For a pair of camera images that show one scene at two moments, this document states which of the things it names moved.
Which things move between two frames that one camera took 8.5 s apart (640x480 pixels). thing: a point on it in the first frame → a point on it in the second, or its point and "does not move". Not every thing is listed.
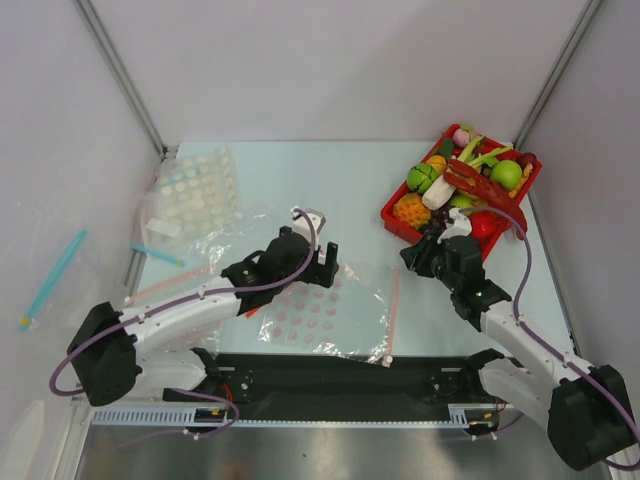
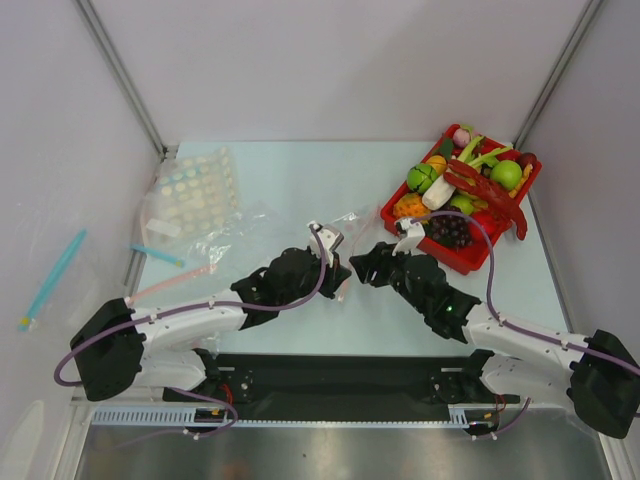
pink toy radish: x=461 y=137 does not move
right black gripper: x=420 y=259 → x=391 y=267
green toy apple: x=508 y=173 does not move
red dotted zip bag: x=356 y=317 → x=351 y=227
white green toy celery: x=438 y=194 does not move
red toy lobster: x=487 y=191 does not move
